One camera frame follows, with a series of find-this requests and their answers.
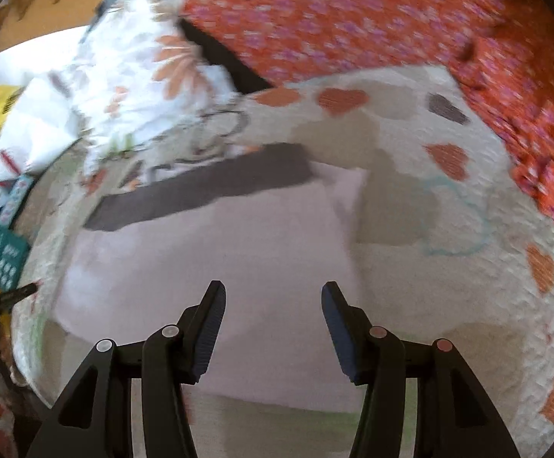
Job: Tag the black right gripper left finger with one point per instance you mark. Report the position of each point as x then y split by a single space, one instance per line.
120 388

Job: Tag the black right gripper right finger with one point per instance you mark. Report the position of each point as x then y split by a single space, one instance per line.
455 416

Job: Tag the pink sweatshirt with floral print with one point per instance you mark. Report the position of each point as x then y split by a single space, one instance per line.
271 225

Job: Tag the green printed package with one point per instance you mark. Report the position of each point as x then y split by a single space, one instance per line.
14 251

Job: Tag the light blue dotted box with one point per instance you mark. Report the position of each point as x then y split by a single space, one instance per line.
15 199

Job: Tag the quilted patchwork bedspread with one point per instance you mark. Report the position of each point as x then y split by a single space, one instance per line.
445 245

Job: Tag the white floral pillow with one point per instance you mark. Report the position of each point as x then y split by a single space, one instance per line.
130 79

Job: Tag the red floral blanket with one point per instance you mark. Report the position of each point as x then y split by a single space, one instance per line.
507 77

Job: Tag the red floral pillow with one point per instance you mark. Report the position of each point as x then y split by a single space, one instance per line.
293 40

